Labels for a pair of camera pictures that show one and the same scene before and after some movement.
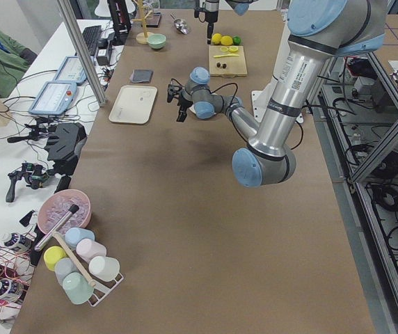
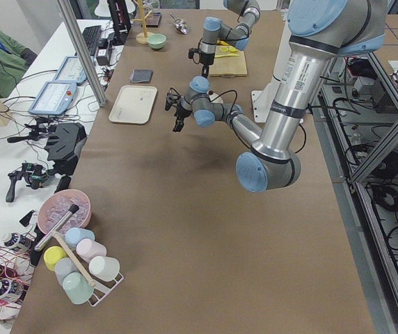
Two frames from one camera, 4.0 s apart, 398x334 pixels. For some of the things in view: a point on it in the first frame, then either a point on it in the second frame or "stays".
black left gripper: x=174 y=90 → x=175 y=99
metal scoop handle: x=73 y=209 stays
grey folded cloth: x=142 y=76 stays
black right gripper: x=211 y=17 → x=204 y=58
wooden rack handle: x=90 y=280 stays
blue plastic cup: x=74 y=235 stays
